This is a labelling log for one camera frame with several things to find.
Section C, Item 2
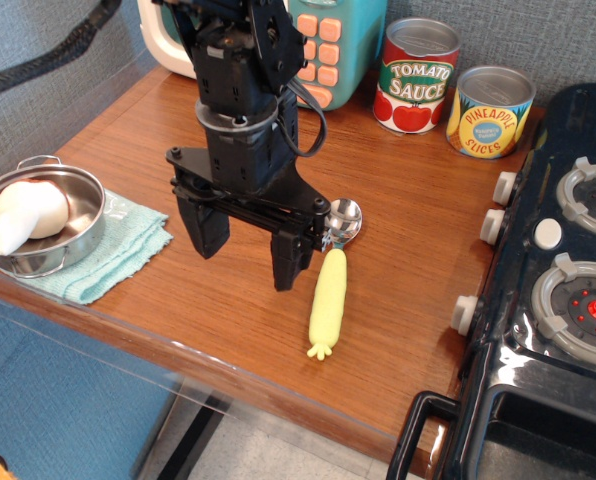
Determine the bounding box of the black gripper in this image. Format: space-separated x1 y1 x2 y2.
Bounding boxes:
166 115 330 292

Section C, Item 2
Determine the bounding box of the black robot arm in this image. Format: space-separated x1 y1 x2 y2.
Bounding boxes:
166 1 330 291

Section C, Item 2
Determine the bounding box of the teal toy microwave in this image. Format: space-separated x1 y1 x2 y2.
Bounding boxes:
136 0 389 112

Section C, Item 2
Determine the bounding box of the light teal cloth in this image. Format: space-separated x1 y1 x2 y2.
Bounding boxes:
21 190 173 305

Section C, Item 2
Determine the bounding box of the small steel pot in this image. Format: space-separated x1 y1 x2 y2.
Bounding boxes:
0 155 106 279

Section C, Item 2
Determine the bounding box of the white plush mushroom toy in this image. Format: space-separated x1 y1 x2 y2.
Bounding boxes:
0 180 70 256

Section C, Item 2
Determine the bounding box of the clear acrylic table guard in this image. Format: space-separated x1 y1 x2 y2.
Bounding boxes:
0 264 432 480

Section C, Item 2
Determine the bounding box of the tomato sauce can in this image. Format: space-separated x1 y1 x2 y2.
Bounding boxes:
373 17 461 134

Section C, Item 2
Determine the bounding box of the pineapple slices can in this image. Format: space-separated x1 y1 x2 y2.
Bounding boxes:
446 65 536 159

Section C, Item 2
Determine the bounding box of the black toy stove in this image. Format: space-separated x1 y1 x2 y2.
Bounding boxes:
387 83 596 479

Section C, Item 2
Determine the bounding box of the yellow handled ice cream scoop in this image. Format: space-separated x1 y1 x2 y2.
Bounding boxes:
307 198 363 361

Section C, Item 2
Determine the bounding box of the black sleeved cable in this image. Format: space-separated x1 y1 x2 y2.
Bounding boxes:
0 0 123 103

